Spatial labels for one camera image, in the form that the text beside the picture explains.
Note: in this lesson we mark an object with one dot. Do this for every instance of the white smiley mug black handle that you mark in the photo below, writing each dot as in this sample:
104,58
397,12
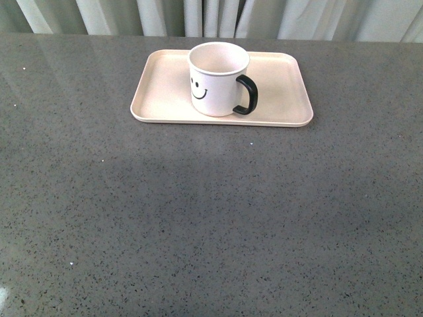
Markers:
219,85

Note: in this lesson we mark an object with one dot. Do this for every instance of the cream rectangular plastic tray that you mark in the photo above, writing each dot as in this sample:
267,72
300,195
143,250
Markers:
163,92

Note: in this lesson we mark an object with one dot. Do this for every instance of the grey-white pleated curtain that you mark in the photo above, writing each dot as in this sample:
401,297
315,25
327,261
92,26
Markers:
351,21

